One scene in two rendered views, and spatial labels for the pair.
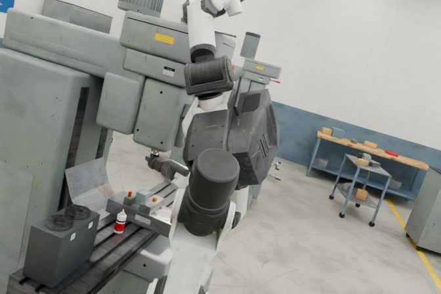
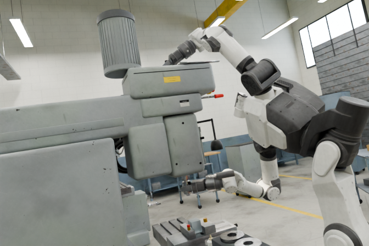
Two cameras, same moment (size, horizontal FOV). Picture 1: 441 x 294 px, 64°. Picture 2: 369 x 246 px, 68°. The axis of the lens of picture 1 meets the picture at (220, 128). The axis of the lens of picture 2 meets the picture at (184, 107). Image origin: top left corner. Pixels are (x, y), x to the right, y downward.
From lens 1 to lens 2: 118 cm
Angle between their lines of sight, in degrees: 38
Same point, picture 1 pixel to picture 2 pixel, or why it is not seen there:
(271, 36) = not seen: hidden behind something
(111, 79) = (138, 130)
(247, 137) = (316, 97)
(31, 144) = (90, 236)
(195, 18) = (231, 42)
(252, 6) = (45, 98)
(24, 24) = (8, 120)
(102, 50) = (116, 110)
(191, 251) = (346, 183)
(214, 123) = (287, 101)
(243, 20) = not seen: hidden behind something
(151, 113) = (182, 144)
